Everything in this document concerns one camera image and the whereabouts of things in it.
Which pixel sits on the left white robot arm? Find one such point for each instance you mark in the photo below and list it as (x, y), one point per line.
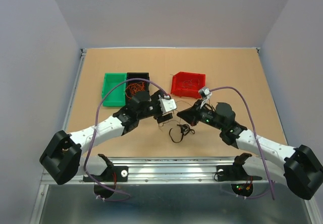
(63, 158)

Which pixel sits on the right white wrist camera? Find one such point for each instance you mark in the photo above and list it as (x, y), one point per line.
(205, 94)

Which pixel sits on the red plastic bin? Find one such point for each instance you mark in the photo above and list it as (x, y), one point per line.
(186, 84)

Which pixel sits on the aluminium table side frame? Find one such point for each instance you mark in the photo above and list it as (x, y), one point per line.
(68, 99)

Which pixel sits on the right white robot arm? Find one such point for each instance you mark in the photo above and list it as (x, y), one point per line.
(296, 167)

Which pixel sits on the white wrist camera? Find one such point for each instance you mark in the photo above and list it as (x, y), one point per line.
(205, 94)
(167, 104)

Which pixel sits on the aluminium mounting rail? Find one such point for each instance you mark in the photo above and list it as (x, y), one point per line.
(192, 170)

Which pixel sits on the black plastic bin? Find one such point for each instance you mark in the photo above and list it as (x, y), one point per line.
(132, 87)

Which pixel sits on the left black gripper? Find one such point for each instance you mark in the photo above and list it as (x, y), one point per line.
(154, 97)

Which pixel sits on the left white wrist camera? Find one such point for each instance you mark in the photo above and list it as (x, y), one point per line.
(167, 104)

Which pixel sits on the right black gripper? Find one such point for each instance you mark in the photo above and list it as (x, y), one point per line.
(192, 115)

